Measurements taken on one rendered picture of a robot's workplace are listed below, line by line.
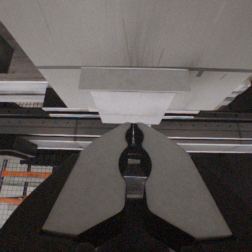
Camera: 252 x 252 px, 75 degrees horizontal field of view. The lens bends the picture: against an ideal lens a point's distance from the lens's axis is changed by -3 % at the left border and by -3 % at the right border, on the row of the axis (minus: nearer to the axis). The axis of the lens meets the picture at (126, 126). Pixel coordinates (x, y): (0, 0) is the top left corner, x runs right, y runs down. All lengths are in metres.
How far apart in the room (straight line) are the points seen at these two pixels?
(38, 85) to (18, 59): 0.05
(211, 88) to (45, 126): 0.44
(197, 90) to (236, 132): 0.38
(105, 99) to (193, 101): 0.10
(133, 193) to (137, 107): 0.10
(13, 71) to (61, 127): 0.27
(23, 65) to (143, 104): 0.17
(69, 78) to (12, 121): 0.43
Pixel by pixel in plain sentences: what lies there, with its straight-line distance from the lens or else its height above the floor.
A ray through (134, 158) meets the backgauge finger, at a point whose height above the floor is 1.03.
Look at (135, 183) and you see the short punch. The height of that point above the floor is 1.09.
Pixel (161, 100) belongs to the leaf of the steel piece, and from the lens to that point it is 0.19.
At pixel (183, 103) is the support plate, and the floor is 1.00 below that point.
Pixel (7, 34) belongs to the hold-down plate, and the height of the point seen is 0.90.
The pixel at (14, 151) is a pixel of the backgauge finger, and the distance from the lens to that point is 0.51.
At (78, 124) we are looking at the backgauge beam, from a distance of 0.49.
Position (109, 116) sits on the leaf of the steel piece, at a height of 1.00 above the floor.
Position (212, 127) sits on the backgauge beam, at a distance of 0.52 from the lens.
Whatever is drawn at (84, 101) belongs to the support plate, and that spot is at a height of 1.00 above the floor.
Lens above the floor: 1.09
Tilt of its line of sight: 19 degrees down
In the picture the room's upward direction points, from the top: 178 degrees counter-clockwise
